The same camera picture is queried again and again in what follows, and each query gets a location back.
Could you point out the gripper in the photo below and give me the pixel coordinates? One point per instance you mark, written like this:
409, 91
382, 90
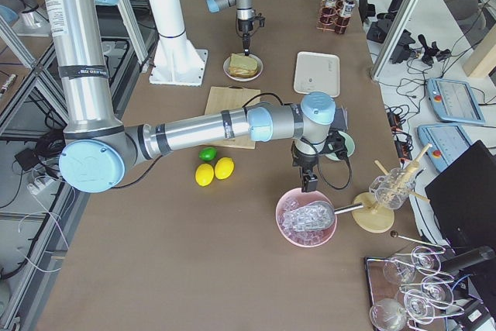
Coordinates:
305, 162
245, 27

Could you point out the bread slice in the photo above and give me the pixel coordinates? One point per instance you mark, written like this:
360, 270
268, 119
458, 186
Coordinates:
240, 72
240, 60

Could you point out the cream bunny serving tray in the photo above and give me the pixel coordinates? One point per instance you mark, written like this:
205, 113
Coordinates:
317, 72

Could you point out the wine glass rack tray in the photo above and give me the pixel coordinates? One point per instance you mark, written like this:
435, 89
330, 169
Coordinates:
410, 290

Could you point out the pink bowl of ice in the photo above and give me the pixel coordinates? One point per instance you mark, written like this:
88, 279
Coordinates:
292, 200

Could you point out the white round plate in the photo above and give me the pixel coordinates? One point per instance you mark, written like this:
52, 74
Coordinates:
260, 68

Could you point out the metal ice scoop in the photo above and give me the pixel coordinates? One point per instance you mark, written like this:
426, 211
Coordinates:
315, 216

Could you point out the mint green bowl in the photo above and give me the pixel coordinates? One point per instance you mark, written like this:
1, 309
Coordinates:
348, 145

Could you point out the bamboo cutting board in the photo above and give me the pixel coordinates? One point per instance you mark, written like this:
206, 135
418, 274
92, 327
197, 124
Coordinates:
220, 98

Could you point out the grey folded cloth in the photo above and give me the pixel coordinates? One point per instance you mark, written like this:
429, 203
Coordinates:
340, 121

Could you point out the wooden mug tree stand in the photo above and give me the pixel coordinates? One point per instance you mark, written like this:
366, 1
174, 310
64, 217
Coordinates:
374, 217

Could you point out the glass mug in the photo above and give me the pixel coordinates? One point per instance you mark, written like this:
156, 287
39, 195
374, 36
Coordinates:
392, 190

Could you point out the yellow lemon back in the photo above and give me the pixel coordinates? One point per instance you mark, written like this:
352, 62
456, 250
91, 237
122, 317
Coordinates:
224, 168

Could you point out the yellow lemon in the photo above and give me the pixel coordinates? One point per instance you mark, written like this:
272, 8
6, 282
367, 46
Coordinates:
204, 174
224, 168

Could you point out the green lime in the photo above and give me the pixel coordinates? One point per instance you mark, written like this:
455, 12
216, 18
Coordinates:
207, 154

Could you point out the yellow lemon front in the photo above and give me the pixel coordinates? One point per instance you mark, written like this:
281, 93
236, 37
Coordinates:
204, 174

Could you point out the teach pendant near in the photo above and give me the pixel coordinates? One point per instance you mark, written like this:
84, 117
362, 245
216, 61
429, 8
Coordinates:
448, 140

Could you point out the teach pendant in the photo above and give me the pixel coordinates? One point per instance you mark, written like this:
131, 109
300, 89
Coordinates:
448, 140
454, 101

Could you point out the black monitor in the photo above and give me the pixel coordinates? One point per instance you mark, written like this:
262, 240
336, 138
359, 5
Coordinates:
463, 198

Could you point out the teach pendant far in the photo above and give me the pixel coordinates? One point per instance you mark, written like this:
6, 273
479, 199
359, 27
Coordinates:
454, 101

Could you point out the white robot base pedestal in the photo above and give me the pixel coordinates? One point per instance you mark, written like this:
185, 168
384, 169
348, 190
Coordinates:
176, 60

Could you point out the copper wire bottle rack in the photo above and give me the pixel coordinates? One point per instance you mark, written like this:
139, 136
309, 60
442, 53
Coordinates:
335, 15

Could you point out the aluminium frame post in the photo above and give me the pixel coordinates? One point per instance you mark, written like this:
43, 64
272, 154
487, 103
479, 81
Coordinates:
393, 36

